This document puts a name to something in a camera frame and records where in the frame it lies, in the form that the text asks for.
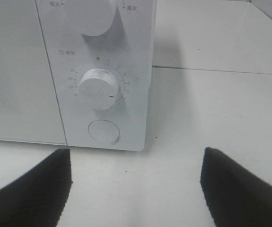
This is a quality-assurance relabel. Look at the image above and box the white microwave oven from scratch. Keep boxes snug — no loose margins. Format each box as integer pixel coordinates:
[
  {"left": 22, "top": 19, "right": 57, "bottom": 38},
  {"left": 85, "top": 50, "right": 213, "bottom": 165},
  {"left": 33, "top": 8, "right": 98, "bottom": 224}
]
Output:
[{"left": 0, "top": 0, "right": 157, "bottom": 152}]

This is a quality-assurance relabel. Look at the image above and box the white microwave knob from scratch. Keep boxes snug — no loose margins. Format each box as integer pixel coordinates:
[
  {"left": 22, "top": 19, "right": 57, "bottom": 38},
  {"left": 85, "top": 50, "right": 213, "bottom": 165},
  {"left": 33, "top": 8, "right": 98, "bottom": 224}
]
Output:
[
  {"left": 64, "top": 0, "right": 117, "bottom": 36},
  {"left": 78, "top": 68, "right": 120, "bottom": 111}
]

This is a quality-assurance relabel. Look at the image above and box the white microwave door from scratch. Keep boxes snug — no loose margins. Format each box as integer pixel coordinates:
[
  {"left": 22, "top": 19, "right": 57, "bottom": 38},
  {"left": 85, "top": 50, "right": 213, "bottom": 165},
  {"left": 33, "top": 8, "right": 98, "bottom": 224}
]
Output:
[{"left": 0, "top": 0, "right": 66, "bottom": 145}]

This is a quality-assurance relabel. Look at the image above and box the round white door button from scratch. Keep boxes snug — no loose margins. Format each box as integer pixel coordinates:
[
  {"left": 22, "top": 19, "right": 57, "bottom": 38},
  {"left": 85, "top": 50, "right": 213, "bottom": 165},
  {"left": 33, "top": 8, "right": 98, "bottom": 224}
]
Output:
[{"left": 88, "top": 120, "right": 120, "bottom": 143}]

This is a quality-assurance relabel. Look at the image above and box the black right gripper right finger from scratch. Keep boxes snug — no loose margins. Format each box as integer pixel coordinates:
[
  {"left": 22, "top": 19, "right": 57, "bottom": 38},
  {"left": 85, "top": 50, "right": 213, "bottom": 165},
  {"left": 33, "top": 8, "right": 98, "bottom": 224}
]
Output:
[{"left": 200, "top": 147, "right": 272, "bottom": 227}]

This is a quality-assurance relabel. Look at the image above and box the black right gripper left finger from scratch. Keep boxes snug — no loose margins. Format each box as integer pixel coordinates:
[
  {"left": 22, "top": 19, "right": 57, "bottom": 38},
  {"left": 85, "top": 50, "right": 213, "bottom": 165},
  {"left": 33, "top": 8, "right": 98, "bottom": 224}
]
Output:
[{"left": 0, "top": 148, "right": 72, "bottom": 227}]

